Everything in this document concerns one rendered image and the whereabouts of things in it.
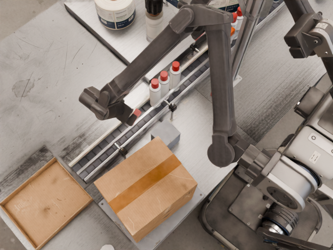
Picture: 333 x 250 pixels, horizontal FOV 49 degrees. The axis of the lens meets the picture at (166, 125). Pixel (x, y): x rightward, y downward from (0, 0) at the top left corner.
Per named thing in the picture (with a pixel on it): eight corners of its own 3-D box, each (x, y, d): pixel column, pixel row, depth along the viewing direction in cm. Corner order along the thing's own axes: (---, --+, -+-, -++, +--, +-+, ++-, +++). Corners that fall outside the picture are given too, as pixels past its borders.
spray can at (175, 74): (174, 80, 177) (176, 56, 159) (182, 87, 176) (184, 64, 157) (166, 87, 176) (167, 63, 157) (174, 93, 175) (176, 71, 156)
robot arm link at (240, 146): (249, 154, 99) (254, 147, 103) (219, 132, 101) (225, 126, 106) (232, 177, 103) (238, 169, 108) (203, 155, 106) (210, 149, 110)
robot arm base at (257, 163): (254, 187, 105) (265, 177, 94) (231, 170, 107) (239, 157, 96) (270, 165, 108) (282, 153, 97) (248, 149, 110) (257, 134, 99)
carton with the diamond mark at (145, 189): (158, 156, 165) (158, 135, 140) (192, 198, 158) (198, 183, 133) (103, 197, 157) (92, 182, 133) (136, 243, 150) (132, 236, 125)
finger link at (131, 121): (134, 98, 139) (122, 100, 130) (149, 109, 137) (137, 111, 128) (126, 113, 141) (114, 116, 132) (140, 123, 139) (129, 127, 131)
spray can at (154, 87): (155, 96, 174) (154, 74, 155) (163, 103, 173) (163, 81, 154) (147, 102, 172) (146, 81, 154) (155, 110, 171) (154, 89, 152)
